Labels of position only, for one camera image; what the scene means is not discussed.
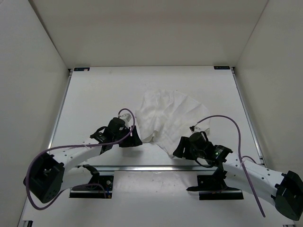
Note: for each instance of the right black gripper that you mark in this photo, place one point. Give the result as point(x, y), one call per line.
point(180, 152)

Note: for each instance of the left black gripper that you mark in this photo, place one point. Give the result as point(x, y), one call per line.
point(133, 140)

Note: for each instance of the white pleated skirt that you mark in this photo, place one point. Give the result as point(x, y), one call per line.
point(165, 116)

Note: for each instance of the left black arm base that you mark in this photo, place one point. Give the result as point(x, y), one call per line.
point(98, 187)

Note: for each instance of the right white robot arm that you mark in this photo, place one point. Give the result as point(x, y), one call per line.
point(283, 191)

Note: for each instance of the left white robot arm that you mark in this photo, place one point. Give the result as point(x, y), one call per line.
point(64, 167)

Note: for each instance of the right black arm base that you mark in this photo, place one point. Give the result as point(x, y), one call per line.
point(212, 187)

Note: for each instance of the right blue corner label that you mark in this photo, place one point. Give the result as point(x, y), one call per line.
point(221, 67)

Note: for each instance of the blue corner label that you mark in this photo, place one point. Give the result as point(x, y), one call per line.
point(81, 69)
point(221, 67)

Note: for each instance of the left blue corner label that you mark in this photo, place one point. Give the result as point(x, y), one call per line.
point(81, 69)

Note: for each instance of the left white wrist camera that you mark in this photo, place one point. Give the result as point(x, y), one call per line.
point(125, 117)

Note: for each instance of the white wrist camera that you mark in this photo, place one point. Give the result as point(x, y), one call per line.
point(125, 117)
point(196, 129)

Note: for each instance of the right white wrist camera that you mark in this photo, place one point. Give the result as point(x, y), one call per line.
point(196, 129)

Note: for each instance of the aluminium front rail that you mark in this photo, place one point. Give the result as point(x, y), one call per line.
point(152, 168)

